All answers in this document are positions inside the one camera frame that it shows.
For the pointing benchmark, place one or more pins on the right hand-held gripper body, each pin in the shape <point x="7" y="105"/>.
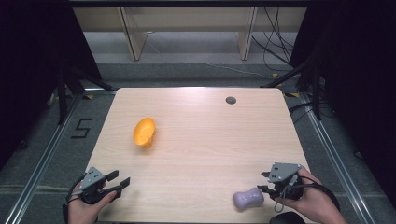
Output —
<point x="285" y="179"/>

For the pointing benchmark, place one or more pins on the purple soap bar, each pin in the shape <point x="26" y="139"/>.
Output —
<point x="249" y="199"/>

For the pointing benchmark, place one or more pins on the black metal stand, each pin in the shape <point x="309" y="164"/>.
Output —
<point x="71" y="81"/>
<point x="311" y="77"/>

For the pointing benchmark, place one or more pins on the grey table grommet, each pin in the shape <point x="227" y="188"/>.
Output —
<point x="230" y="100"/>

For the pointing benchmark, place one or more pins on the aluminium floor rail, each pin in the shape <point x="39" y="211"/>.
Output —
<point x="46" y="155"/>
<point x="336" y="161"/>

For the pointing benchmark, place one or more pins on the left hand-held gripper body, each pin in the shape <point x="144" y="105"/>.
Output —
<point x="91" y="179"/>

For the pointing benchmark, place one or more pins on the person's left hand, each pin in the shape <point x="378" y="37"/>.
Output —
<point x="82" y="210"/>

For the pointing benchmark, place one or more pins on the orange soap dish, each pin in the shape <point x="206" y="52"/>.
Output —
<point x="144" y="132"/>

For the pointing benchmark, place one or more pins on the dark round object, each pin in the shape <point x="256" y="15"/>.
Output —
<point x="288" y="218"/>

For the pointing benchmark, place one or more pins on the person's right hand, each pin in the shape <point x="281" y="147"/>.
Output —
<point x="311" y="199"/>

